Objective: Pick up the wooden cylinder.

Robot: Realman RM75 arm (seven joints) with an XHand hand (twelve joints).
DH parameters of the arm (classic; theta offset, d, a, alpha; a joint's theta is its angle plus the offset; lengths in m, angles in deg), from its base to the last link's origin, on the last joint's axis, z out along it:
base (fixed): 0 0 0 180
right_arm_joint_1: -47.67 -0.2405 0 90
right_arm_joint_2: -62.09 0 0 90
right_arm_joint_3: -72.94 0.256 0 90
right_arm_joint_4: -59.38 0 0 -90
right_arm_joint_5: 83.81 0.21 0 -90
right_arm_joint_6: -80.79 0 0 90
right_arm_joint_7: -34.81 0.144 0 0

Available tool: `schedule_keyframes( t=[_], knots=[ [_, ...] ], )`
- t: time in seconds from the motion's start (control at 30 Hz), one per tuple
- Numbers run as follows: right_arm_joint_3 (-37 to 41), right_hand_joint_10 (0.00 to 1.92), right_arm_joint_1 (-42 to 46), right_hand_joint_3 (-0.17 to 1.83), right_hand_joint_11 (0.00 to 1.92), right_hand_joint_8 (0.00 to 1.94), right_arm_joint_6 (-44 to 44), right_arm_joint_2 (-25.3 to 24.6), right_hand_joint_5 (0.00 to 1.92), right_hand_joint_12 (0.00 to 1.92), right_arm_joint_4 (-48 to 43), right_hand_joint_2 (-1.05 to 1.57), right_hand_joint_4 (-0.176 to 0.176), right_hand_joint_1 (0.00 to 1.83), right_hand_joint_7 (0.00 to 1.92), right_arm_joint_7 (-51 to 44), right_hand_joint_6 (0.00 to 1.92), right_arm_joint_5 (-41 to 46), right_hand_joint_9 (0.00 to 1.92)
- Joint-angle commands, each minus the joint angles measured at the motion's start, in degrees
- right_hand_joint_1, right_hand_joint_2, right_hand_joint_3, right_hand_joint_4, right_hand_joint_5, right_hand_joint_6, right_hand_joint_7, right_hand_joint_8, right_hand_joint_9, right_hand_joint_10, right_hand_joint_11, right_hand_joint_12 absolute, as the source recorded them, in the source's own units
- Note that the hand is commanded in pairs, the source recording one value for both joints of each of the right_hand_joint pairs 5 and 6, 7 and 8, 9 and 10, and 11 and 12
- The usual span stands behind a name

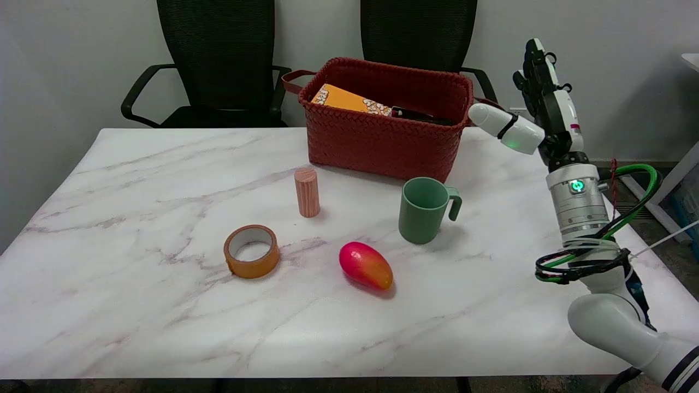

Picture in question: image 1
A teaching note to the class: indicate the white desk frame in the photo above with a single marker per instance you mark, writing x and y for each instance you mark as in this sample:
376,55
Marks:
677,174

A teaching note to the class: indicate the black mesh office chair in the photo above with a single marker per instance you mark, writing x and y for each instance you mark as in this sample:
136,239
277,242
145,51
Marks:
418,33
218,60

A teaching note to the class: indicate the blue object under desk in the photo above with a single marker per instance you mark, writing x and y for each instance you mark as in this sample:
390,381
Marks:
689,204

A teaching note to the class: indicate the orange tape roll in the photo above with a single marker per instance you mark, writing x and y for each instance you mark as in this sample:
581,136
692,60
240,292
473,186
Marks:
240,265

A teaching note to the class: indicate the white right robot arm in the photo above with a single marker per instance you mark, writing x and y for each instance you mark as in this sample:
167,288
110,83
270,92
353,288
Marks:
579,202

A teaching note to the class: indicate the wooden cylinder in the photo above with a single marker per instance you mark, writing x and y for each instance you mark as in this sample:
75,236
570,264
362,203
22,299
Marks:
307,194

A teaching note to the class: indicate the black object in basket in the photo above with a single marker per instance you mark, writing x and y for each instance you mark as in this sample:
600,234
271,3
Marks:
418,115

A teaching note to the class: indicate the white wall outlet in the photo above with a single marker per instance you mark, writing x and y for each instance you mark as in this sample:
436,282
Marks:
517,111

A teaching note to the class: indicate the red woven basket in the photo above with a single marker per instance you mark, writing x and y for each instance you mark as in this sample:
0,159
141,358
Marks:
382,144

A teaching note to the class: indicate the yellow popcorn box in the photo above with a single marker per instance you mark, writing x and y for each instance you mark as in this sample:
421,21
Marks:
344,100

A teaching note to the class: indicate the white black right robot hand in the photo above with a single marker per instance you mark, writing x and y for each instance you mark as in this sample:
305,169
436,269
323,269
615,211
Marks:
554,117

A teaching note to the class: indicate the red yellow mango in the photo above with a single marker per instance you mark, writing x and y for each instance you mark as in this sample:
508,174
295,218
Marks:
365,266

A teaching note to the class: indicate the green plastic mug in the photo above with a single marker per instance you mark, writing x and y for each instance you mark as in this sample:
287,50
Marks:
418,218

